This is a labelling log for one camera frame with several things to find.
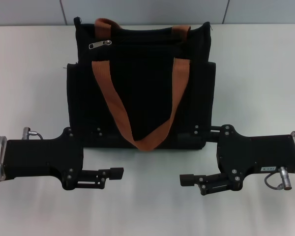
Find left gripper cable with connectors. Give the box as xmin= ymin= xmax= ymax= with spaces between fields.
xmin=23 ymin=126 xmax=44 ymax=141

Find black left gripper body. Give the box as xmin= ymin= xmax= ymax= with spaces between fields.
xmin=5 ymin=127 xmax=86 ymax=191

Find gripper cable with connectors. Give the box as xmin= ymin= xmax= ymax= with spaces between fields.
xmin=23 ymin=126 xmax=44 ymax=141
xmin=265 ymin=166 xmax=293 ymax=191

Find silver zipper pull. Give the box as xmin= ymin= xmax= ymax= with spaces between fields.
xmin=88 ymin=39 xmax=113 ymax=51

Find black food bag orange handles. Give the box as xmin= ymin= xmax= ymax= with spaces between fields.
xmin=66 ymin=17 xmax=217 ymax=151

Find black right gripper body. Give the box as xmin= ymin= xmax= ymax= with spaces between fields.
xmin=216 ymin=124 xmax=295 ymax=192

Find right gripper cable with connectors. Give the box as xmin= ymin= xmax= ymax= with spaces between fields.
xmin=265 ymin=166 xmax=293 ymax=191

